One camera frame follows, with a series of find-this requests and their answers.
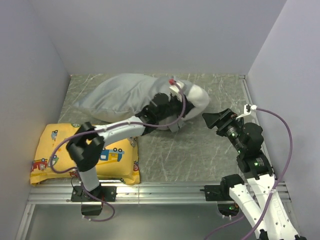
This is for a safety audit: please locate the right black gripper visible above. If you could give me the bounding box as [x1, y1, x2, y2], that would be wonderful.
[202, 107, 245, 153]

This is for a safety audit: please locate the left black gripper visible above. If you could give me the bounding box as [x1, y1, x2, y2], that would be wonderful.
[157, 93, 197, 123]

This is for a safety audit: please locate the white pillow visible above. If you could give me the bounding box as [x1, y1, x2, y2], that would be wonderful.
[178, 80, 210, 125]

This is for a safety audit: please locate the grey pillowcase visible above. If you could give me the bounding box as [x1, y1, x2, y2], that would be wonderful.
[74, 73, 184, 132]

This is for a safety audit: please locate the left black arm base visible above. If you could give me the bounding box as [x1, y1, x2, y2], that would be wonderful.
[68, 176, 118, 217]

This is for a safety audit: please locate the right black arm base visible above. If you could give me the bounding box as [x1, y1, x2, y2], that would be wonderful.
[200, 174, 244, 219]

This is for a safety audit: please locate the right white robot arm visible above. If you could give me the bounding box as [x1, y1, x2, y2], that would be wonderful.
[202, 104, 304, 240]

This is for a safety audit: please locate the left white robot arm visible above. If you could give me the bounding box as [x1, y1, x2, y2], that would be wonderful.
[66, 93, 196, 201]

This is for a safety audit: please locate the yellow cartoon print pillow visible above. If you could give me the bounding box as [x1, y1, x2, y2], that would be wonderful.
[30, 123, 140, 186]

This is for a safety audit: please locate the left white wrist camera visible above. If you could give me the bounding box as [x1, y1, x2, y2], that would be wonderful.
[168, 78, 185, 98]

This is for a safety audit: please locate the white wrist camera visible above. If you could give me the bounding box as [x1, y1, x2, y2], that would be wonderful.
[236, 104, 257, 121]
[168, 78, 185, 98]

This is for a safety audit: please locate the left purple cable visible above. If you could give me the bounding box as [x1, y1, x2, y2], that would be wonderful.
[48, 83, 187, 222]

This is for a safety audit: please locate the purple cable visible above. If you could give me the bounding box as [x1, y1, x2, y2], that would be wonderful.
[48, 83, 187, 222]
[203, 107, 293, 240]

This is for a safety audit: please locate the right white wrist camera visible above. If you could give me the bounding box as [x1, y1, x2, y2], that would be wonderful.
[236, 104, 257, 121]

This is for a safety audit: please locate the aluminium side rail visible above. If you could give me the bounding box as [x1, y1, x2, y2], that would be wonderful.
[238, 74, 278, 181]

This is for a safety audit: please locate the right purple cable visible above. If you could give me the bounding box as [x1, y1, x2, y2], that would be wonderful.
[203, 107, 293, 240]

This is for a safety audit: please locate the aluminium front rail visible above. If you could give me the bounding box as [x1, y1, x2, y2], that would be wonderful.
[14, 181, 292, 240]

